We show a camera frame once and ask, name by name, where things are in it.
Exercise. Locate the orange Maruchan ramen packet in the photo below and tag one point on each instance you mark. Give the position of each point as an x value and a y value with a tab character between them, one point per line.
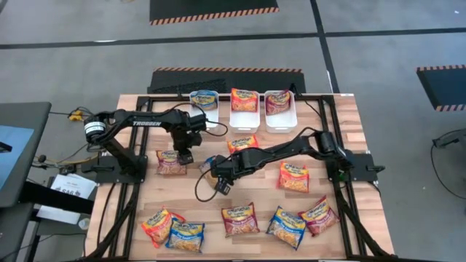
157	227
293	177
242	142
244	100

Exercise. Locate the red Maruchan ramen packet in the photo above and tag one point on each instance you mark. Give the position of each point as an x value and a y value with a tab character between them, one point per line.
240	220
167	163
277	102
319	217

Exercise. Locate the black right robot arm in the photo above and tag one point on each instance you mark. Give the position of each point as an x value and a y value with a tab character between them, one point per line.
276	153

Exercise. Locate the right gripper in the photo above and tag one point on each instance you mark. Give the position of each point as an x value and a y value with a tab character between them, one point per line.
225	167

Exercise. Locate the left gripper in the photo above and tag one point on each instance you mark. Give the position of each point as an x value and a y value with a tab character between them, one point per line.
185	142

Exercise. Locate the black hazard-striped floor mat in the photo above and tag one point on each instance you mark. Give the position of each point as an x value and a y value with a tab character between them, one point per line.
215	7
225	80
444	87

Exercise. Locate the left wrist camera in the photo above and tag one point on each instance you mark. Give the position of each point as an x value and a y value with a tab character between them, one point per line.
185	159

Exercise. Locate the small round white cap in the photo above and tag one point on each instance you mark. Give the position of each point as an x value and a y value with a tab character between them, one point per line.
84	223

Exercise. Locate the white plastic bin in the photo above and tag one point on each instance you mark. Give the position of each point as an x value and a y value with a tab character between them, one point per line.
244	122
213	116
280	123

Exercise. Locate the white printed paper sheets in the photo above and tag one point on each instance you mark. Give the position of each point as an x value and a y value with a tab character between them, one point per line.
73	183

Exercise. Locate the blue Maruchan ramen packet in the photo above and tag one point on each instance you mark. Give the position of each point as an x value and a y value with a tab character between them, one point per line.
204	99
204	164
185	236
287	227

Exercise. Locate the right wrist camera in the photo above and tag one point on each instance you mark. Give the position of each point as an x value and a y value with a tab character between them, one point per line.
223	188

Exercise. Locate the small black ball knob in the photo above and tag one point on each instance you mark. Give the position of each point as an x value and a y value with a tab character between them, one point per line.
42	158

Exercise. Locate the black desk beam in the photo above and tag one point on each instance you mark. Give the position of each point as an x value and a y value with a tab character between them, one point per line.
54	198

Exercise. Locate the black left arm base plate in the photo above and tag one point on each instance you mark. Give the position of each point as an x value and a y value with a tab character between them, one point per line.
120	178

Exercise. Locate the small black desk object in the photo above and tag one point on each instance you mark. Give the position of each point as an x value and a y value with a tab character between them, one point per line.
4	147

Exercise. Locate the black aluminium table frame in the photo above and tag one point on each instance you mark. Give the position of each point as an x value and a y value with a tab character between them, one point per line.
129	233

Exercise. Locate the yellow power plug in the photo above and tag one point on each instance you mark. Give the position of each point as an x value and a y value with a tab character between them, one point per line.
75	115

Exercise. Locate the grey desk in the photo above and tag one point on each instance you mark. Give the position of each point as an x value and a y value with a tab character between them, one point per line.
25	116

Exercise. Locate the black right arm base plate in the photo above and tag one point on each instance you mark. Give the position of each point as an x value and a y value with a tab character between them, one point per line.
364	163

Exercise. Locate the blue desk pad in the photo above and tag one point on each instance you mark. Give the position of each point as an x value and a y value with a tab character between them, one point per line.
14	163

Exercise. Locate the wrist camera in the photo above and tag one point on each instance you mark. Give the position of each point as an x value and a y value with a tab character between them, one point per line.
223	188
185	159

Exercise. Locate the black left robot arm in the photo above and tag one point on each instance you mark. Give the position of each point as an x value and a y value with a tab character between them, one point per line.
145	123

